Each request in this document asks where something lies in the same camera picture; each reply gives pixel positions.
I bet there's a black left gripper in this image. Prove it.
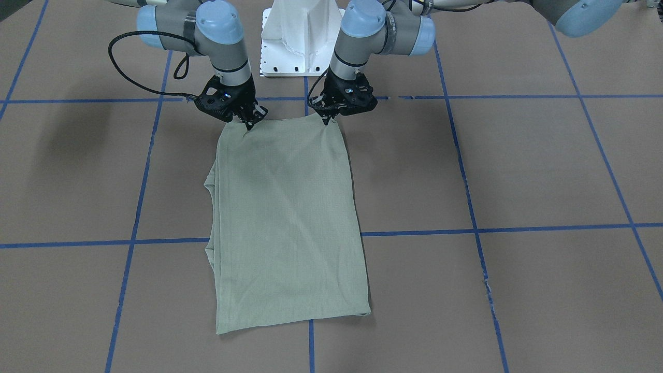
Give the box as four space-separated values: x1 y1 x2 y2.
309 70 342 126

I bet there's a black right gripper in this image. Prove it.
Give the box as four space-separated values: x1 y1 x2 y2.
228 83 268 131

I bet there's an olive green long-sleeve shirt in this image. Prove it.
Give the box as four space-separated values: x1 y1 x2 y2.
204 114 371 335

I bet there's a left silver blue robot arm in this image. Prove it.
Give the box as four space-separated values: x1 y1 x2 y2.
306 1 622 124

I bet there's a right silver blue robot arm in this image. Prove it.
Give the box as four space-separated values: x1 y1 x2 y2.
107 1 268 130

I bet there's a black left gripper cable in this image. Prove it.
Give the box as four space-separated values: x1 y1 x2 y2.
307 73 332 107

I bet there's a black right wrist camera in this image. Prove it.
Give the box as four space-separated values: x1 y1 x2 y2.
193 75 244 123

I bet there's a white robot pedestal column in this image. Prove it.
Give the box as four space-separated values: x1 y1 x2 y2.
259 1 345 77

